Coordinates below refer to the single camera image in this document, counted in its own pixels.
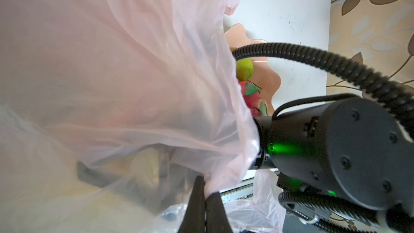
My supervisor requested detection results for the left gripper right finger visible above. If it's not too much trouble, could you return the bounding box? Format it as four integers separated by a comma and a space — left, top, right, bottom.
205, 192, 233, 233

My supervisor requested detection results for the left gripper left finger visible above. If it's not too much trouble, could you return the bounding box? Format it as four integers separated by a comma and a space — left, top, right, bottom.
178, 176, 205, 233

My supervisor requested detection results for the pink dragon fruit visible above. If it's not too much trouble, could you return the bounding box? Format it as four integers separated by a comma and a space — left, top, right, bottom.
239, 81, 268, 117

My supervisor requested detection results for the pink plastic bag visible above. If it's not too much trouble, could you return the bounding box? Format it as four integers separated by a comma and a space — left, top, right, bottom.
0, 0, 287, 233

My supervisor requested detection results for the green apple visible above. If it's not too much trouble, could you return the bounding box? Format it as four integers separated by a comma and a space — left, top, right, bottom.
236, 58, 254, 82

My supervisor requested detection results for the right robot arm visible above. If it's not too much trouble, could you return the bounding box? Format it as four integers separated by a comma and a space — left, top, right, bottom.
232, 43, 414, 233

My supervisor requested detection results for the pink wavy plate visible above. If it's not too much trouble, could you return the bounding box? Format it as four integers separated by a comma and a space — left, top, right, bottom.
225, 24, 281, 116

